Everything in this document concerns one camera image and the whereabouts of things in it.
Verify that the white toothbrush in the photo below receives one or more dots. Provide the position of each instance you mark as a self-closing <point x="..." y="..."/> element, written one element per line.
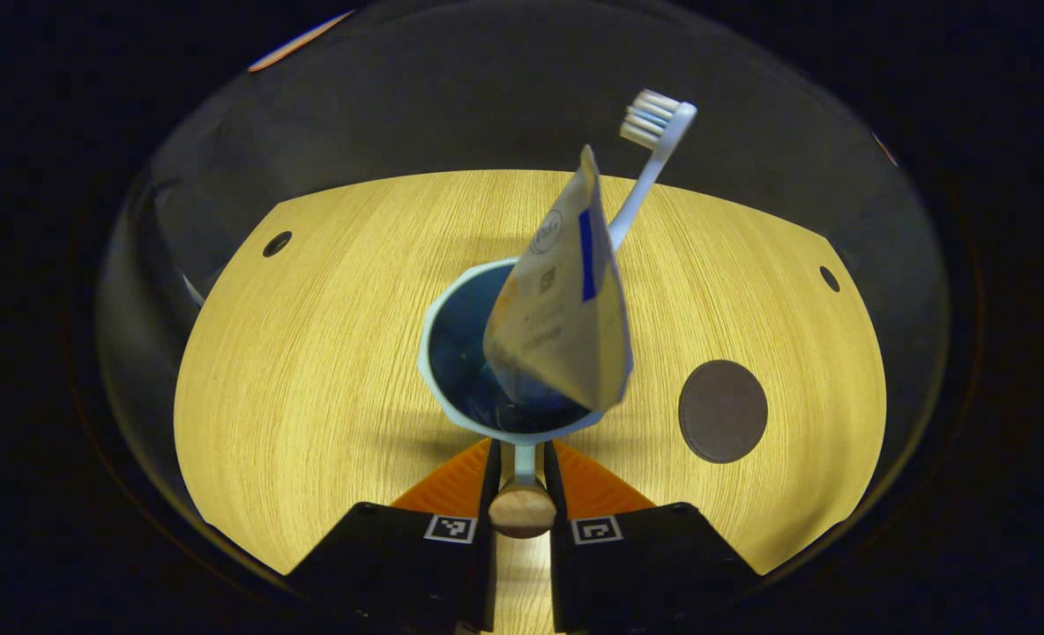
<point x="659" y="150"/>

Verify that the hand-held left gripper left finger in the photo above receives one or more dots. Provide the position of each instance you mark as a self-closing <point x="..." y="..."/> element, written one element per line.
<point x="490" y="481"/>

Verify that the black backdrop cloth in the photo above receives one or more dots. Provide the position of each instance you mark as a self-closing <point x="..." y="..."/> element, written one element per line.
<point x="451" y="115"/>

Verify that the white toothpaste tube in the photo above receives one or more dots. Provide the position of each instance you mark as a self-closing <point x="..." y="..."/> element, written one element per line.
<point x="566" y="326"/>

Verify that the brown round coaster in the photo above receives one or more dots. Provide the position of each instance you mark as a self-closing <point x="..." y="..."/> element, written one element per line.
<point x="722" y="411"/>

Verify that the white board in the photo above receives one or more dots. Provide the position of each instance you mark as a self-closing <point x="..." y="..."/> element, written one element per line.
<point x="193" y="289"/>

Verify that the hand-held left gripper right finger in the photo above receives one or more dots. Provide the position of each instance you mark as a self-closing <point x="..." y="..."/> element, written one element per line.
<point x="553" y="476"/>

